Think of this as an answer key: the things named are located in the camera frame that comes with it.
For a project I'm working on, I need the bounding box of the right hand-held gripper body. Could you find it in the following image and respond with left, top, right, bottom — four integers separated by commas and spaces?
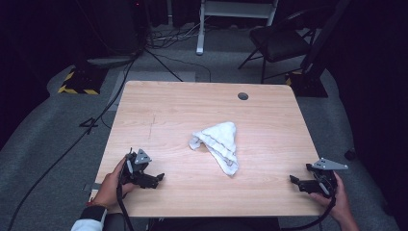
305, 157, 349, 198

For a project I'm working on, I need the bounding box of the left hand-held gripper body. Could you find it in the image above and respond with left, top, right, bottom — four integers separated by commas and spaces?
119, 147, 153, 189

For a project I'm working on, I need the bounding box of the white towel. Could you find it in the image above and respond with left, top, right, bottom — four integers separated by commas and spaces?
188, 120, 241, 177

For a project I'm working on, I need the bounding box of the person's right hand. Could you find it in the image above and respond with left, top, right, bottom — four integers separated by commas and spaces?
309, 171, 353, 223

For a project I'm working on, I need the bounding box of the person's left hand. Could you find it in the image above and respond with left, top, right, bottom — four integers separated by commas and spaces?
90, 157, 138, 210

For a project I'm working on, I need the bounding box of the small black round object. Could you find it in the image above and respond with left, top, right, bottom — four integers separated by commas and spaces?
344, 147, 357, 162

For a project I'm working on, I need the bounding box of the black stand with striped base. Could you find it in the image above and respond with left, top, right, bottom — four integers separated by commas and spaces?
284, 0, 351, 98

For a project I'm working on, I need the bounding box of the yellow-black striped base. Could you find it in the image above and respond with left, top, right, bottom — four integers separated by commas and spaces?
57, 65, 109, 96

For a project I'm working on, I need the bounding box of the black folding chair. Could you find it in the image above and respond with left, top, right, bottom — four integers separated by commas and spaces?
237, 7, 322, 85

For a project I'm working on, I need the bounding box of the right hand-held gripper black cable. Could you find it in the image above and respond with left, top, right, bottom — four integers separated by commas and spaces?
281, 194, 337, 231

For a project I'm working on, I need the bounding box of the hand-held gripper black cable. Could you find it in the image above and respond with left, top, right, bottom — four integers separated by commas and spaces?
115, 147, 136, 231
281, 194, 337, 231

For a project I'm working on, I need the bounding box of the left hand-held gripper black cable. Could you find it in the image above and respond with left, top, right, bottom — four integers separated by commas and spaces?
115, 147, 136, 231

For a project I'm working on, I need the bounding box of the long black floor cable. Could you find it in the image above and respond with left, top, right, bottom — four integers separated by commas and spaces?
7, 52, 143, 231

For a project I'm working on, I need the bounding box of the thin black floor cable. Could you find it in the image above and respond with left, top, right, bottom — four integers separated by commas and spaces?
153, 52, 213, 84

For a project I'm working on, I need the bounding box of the tangle of floor cables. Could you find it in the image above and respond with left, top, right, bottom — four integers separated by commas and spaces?
145, 17, 213, 51

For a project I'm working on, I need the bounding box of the white desk frame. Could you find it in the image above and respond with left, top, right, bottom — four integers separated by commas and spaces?
195, 0, 280, 57

